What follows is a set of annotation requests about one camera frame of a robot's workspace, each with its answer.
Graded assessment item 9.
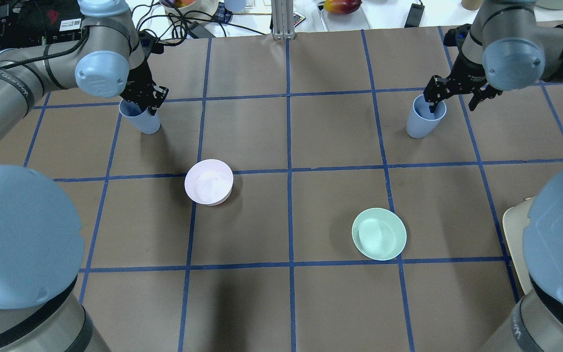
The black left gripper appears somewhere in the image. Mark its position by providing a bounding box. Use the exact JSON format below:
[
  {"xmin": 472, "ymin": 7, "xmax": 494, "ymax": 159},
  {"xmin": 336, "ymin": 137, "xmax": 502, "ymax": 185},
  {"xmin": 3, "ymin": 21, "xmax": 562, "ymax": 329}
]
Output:
[{"xmin": 120, "ymin": 59, "xmax": 169, "ymax": 116}]

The blue cup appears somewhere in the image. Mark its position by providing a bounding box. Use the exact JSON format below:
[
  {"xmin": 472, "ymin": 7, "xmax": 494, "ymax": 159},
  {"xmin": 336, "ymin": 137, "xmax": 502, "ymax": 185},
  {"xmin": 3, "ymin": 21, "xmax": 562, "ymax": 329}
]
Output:
[
  {"xmin": 119, "ymin": 99, "xmax": 161, "ymax": 134},
  {"xmin": 405, "ymin": 94, "xmax": 447, "ymax": 139}
]

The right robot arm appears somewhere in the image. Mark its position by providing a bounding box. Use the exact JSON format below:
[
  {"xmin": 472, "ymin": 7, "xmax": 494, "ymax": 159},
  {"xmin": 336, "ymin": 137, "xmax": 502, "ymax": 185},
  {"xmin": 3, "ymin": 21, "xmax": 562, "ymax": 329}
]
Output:
[{"xmin": 424, "ymin": 0, "xmax": 563, "ymax": 352}]

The aluminium frame post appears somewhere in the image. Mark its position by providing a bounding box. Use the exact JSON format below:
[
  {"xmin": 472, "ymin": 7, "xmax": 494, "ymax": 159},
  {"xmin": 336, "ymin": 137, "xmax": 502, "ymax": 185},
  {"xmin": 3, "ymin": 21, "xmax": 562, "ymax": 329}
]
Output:
[{"xmin": 271, "ymin": 0, "xmax": 296, "ymax": 40}]

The mint green bowl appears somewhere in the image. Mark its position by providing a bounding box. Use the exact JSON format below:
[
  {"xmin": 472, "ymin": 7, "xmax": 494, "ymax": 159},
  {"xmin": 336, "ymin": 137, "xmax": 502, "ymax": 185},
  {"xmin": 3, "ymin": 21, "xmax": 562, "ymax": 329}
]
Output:
[{"xmin": 351, "ymin": 208, "xmax": 408, "ymax": 261}]

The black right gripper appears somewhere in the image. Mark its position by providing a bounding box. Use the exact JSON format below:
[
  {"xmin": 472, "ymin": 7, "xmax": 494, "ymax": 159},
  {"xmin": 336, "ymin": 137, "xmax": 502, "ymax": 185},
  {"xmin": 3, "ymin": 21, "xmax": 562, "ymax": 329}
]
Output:
[{"xmin": 424, "ymin": 53, "xmax": 503, "ymax": 114}]

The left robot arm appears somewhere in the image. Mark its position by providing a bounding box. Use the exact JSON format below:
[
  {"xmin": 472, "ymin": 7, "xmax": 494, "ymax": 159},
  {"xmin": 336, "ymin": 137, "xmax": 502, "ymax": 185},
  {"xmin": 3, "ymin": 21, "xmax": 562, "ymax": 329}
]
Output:
[{"xmin": 0, "ymin": 0, "xmax": 168, "ymax": 352}]

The pink bowl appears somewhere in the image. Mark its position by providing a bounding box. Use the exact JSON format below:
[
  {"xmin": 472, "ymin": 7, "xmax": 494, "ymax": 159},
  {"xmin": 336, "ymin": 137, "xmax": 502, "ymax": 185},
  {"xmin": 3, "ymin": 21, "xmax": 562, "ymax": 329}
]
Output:
[{"xmin": 185, "ymin": 159, "xmax": 234, "ymax": 206}]

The black computer box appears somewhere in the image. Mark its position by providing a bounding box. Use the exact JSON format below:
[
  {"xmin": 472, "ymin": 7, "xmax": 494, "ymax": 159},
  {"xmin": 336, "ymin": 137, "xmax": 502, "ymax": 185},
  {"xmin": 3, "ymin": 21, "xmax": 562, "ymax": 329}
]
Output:
[{"xmin": 0, "ymin": 0, "xmax": 85, "ymax": 50}]

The small remote control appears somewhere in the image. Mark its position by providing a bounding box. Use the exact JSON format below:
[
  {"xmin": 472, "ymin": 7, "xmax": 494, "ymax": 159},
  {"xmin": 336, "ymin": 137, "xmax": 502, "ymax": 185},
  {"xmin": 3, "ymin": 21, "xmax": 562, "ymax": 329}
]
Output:
[{"xmin": 293, "ymin": 10, "xmax": 306, "ymax": 27}]

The black power adapter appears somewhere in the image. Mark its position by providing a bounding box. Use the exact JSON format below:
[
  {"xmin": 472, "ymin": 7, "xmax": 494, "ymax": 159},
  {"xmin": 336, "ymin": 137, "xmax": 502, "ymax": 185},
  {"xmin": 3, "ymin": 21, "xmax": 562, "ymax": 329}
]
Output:
[{"xmin": 404, "ymin": 3, "xmax": 425, "ymax": 27}]

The red apple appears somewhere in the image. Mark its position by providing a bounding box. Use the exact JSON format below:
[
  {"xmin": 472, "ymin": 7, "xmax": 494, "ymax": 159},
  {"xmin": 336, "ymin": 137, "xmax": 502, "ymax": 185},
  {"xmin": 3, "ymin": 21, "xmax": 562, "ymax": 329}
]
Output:
[{"xmin": 323, "ymin": 0, "xmax": 362, "ymax": 14}]

